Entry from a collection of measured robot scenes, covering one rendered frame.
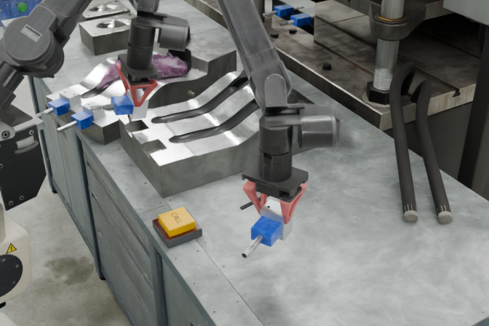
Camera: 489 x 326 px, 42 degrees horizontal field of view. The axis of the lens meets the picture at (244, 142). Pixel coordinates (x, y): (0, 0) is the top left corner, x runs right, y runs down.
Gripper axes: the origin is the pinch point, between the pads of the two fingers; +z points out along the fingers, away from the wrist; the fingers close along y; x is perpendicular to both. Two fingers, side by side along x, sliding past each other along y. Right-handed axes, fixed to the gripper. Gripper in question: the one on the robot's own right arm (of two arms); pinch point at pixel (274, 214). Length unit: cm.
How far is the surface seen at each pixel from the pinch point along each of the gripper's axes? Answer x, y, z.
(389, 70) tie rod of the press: -81, 8, 6
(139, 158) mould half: -14.9, 45.5, 11.3
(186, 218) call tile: -1.9, 21.9, 11.2
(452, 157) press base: -104, -9, 43
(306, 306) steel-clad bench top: 4.1, -9.3, 14.9
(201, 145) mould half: -21.2, 31.3, 6.4
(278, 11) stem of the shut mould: -111, 61, 8
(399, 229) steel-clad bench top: -25.9, -16.0, 15.1
